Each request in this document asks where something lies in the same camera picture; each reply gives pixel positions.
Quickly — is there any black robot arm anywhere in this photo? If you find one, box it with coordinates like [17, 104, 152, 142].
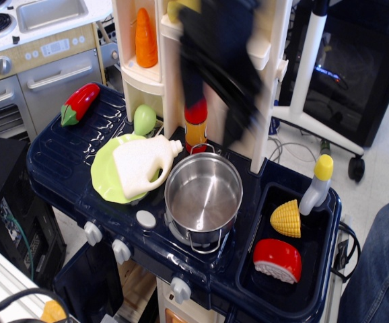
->
[178, 1, 263, 149]

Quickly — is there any stainless steel pot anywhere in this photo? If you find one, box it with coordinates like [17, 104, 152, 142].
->
[164, 143, 243, 254]

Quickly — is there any red toy ketchup bottle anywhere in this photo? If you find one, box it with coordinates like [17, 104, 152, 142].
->
[184, 97, 208, 154]

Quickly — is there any white toy detergent jug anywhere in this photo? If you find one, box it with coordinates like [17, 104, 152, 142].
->
[112, 135, 183, 199]

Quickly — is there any green toy pear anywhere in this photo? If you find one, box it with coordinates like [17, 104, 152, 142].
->
[133, 104, 156, 135]

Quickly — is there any grey round button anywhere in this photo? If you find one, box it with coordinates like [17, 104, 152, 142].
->
[136, 210, 157, 229]

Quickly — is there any navy blue toy kitchen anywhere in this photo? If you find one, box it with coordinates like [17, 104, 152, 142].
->
[27, 87, 341, 322]

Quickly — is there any cream toy kitchen shelf tower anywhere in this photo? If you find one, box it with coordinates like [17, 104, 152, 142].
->
[112, 1, 292, 174]

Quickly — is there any light green toy plate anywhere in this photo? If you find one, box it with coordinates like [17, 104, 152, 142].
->
[91, 134, 164, 204]

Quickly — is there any yellow toy corn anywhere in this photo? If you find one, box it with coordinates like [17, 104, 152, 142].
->
[270, 199, 302, 238]

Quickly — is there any white wheeled stand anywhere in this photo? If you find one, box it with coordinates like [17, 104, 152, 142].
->
[270, 0, 366, 182]

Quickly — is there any grey stove knob middle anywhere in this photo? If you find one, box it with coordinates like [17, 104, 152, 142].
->
[112, 239, 131, 264]

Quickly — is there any grey stove knob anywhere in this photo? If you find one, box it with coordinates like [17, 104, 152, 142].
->
[112, 239, 131, 264]
[83, 221, 103, 246]
[170, 277, 192, 304]

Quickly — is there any orange toy carrot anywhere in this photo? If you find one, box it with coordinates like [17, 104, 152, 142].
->
[135, 7, 158, 68]

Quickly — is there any grey stove knob left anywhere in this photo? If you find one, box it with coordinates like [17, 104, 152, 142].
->
[83, 221, 103, 246]

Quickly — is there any red toy chili pepper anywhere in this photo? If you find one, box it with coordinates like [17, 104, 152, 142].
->
[61, 83, 100, 127]

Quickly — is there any grey stove knob right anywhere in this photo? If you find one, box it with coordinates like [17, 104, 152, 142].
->
[170, 277, 192, 304]

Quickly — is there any grey faucet with yellow cap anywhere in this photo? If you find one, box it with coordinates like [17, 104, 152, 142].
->
[299, 154, 334, 216]

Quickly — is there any yellow toy banana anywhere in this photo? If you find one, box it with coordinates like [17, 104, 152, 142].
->
[167, 0, 201, 24]

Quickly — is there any black computer case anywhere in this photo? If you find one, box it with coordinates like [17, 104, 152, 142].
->
[0, 138, 66, 289]

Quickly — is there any grey and wood toy kitchen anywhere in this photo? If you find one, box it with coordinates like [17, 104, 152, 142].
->
[0, 1, 116, 140]

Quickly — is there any black monitor screen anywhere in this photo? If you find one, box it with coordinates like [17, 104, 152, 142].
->
[278, 0, 389, 148]

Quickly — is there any yellow object at bottom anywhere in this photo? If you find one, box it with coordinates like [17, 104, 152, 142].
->
[40, 300, 69, 323]

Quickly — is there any blue jeans leg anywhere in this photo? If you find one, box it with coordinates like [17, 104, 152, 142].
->
[337, 203, 389, 322]

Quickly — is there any black power cable right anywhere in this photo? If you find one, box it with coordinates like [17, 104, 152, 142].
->
[330, 221, 363, 280]

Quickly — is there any green cable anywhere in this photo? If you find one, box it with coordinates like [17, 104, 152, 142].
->
[6, 215, 35, 281]

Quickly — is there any black braided cable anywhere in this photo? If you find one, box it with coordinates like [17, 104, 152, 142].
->
[0, 287, 71, 323]

